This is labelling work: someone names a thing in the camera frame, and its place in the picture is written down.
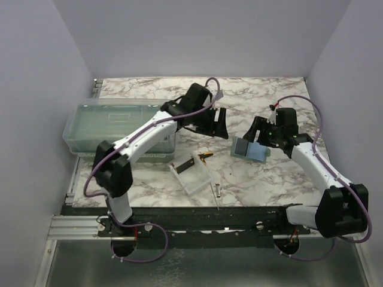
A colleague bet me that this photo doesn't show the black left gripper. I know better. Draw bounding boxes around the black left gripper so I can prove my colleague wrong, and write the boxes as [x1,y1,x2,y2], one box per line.
[192,107,229,140]

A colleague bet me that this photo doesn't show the small metal cylinder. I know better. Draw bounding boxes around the small metal cylinder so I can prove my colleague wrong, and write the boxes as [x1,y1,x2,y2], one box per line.
[215,184,221,198]

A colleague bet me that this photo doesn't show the yellow black utility knife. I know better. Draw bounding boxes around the yellow black utility knife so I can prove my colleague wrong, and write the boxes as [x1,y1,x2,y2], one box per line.
[198,152,214,165]

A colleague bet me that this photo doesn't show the clear small plastic tray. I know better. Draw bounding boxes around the clear small plastic tray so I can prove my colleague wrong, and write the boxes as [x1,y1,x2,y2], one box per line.
[168,152,214,196]

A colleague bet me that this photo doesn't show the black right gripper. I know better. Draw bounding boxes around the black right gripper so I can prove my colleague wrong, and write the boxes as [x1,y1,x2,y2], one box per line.
[243,116,283,148]

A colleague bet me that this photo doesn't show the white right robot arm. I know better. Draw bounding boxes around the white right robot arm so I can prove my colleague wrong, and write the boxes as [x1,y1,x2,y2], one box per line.
[243,108,369,238]

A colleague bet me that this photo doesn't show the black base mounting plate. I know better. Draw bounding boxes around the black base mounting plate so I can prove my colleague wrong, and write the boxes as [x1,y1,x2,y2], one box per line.
[61,206,309,251]

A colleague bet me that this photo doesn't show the green leather card holder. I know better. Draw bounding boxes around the green leather card holder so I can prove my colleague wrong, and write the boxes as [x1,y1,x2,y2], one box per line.
[230,137,270,163]

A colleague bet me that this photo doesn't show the clear plastic storage box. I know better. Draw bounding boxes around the clear plastic storage box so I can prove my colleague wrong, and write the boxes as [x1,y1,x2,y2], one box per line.
[63,98,166,161]

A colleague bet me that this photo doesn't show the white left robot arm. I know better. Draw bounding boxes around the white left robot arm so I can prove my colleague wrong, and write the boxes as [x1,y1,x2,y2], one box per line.
[90,83,229,236]

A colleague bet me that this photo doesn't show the aluminium extrusion rail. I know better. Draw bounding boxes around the aluminium extrusion rail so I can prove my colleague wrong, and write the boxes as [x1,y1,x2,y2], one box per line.
[47,215,135,241]

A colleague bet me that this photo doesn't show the thin metal rod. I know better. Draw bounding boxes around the thin metal rod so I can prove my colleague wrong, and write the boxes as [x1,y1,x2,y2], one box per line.
[209,182,220,211]

